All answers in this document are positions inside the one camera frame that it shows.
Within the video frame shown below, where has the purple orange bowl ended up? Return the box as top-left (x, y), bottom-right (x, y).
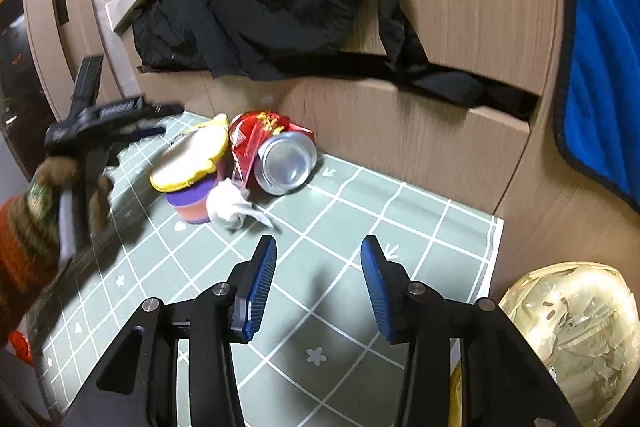
top-left (166, 177), bottom-right (219, 225)

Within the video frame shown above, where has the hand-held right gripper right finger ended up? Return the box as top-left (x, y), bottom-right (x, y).
top-left (360, 234), bottom-right (583, 427)

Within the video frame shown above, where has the yellow round lid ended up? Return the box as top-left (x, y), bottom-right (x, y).
top-left (150, 114), bottom-right (231, 193)

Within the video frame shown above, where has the person's left hand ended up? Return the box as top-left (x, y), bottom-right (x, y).
top-left (34, 156), bottom-right (113, 236)

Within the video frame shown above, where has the red floor mat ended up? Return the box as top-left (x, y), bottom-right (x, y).
top-left (11, 329), bottom-right (35, 366)

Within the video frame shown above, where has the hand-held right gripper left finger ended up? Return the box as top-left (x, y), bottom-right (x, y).
top-left (60, 234), bottom-right (278, 427)

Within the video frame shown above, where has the person's left forearm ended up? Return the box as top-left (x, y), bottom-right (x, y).
top-left (0, 182), bottom-right (71, 349)

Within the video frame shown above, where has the green checked tablecloth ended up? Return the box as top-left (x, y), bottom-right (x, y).
top-left (22, 109), bottom-right (505, 427)

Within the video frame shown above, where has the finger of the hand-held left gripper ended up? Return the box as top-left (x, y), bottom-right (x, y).
top-left (141, 102), bottom-right (186, 118)
top-left (116, 126), bottom-right (167, 146)

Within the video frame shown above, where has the blue towel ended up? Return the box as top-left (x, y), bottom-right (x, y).
top-left (551, 0), bottom-right (640, 214)

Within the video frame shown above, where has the white tissue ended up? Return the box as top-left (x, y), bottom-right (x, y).
top-left (206, 179), bottom-right (275, 230)

